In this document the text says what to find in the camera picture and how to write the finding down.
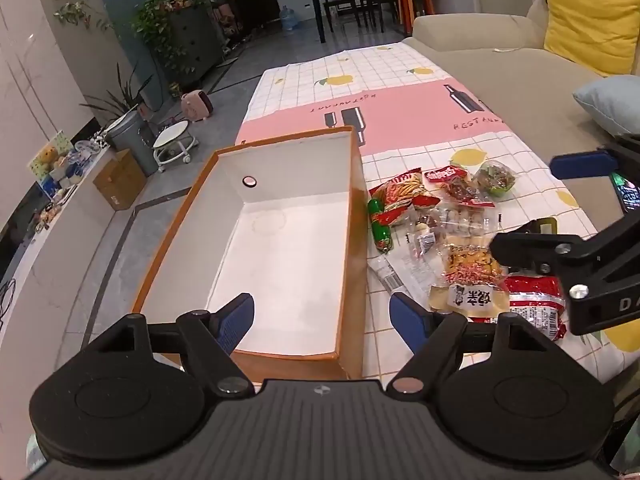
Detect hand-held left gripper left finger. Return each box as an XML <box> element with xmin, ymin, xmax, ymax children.
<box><xmin>117</xmin><ymin>292</ymin><xmax>257</xmax><ymax>396</ymax></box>

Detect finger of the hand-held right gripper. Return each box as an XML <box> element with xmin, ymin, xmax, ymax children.
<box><xmin>549</xmin><ymin>136</ymin><xmax>640</xmax><ymax>181</ymax></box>
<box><xmin>489</xmin><ymin>212</ymin><xmax>640</xmax><ymax>302</ymax></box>

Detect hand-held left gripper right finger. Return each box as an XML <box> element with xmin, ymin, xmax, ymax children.
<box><xmin>385</xmin><ymin>292</ymin><xmax>534</xmax><ymax>395</ymax></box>

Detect clear wrapper packet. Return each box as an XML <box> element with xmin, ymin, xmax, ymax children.
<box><xmin>369</xmin><ymin>252</ymin><xmax>437</xmax><ymax>297</ymax></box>

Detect red snack packet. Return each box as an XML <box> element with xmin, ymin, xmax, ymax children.
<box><xmin>501</xmin><ymin>274</ymin><xmax>569</xmax><ymax>342</ymax></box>

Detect orange yellow snack packet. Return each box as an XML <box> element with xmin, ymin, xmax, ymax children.
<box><xmin>442</xmin><ymin>244</ymin><xmax>507</xmax><ymax>286</ymax></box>

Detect clear packet of white balls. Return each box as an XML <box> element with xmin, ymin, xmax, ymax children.
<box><xmin>434</xmin><ymin>202</ymin><xmax>502</xmax><ymax>240</ymax></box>

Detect green packet of brown snack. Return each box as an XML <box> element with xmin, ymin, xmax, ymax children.
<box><xmin>472</xmin><ymin>159</ymin><xmax>519</xmax><ymax>197</ymax></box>

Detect clear packet with brown snack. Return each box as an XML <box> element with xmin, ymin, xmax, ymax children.
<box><xmin>404</xmin><ymin>210</ymin><xmax>443</xmax><ymax>262</ymax></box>

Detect orange cardboard box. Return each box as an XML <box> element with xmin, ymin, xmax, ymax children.
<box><xmin>131</xmin><ymin>125</ymin><xmax>368</xmax><ymax>382</ymax></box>

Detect green sausage stick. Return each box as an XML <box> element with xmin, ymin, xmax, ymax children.
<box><xmin>368</xmin><ymin>198</ymin><xmax>396</xmax><ymax>254</ymax></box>

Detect red label dark meat packet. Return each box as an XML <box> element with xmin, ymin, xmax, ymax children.
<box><xmin>424</xmin><ymin>165</ymin><xmax>497</xmax><ymax>209</ymax></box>

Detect red yellow fries snack bag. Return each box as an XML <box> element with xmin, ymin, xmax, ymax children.
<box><xmin>371</xmin><ymin>170</ymin><xmax>442</xmax><ymax>227</ymax></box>

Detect smartphone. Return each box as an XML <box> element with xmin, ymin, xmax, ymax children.
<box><xmin>611</xmin><ymin>172</ymin><xmax>640</xmax><ymax>214</ymax></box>

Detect light blue pillow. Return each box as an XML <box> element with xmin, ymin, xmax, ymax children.
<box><xmin>572</xmin><ymin>75</ymin><xmax>640</xmax><ymax>139</ymax></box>

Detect beige sofa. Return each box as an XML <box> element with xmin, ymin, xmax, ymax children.
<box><xmin>401</xmin><ymin>0</ymin><xmax>640</xmax><ymax>161</ymax></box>

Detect yellow pillow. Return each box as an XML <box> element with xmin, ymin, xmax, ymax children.
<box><xmin>542</xmin><ymin>0</ymin><xmax>640</xmax><ymax>79</ymax></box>

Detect brown cardboard box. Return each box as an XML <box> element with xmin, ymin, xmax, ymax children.
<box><xmin>93</xmin><ymin>148</ymin><xmax>148</xmax><ymax>211</ymax></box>

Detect white tv counter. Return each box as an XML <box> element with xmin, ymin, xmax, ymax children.
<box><xmin>0</xmin><ymin>147</ymin><xmax>132</xmax><ymax>341</ymax></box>

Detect white round rolling stool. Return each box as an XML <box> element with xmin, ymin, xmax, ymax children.
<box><xmin>152</xmin><ymin>120</ymin><xmax>199</xmax><ymax>174</ymax></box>

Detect grey bin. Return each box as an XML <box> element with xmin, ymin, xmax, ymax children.
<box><xmin>105</xmin><ymin>110</ymin><xmax>159</xmax><ymax>177</ymax></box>

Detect pink space heater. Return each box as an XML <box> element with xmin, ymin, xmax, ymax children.
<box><xmin>180</xmin><ymin>90</ymin><xmax>212</xmax><ymax>122</ymax></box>

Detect assorted small trinkets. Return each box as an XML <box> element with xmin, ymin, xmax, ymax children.
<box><xmin>40</xmin><ymin>135</ymin><xmax>109</xmax><ymax>201</ymax></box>

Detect orange stool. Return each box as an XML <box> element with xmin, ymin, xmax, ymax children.
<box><xmin>396</xmin><ymin>0</ymin><xmax>437</xmax><ymax>36</ymax></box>

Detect teddy bear picture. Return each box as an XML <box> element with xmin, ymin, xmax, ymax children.
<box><xmin>28</xmin><ymin>130</ymin><xmax>75</xmax><ymax>181</ymax></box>

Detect long leaf potted plant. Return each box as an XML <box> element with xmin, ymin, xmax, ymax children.
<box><xmin>80</xmin><ymin>62</ymin><xmax>154</xmax><ymax>122</ymax></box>

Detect black dining chair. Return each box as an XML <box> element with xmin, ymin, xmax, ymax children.
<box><xmin>357</xmin><ymin>0</ymin><xmax>397</xmax><ymax>29</ymax></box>
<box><xmin>324</xmin><ymin>0</ymin><xmax>362</xmax><ymax>31</ymax></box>

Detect dark grey cabinet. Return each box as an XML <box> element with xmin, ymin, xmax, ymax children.
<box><xmin>167</xmin><ymin>2</ymin><xmax>224</xmax><ymax>89</ymax></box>

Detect shoe rack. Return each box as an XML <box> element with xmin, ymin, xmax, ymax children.
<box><xmin>212</xmin><ymin>0</ymin><xmax>242</xmax><ymax>52</ymax></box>

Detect blue water jug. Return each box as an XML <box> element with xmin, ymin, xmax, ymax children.
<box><xmin>278</xmin><ymin>5</ymin><xmax>300</xmax><ymax>35</ymax></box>

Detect green ivy plant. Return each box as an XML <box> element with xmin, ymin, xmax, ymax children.
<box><xmin>131</xmin><ymin>0</ymin><xmax>207</xmax><ymax>74</ymax></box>

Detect hanging wall plant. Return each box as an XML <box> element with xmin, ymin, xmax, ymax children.
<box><xmin>53</xmin><ymin>0</ymin><xmax>114</xmax><ymax>34</ymax></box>

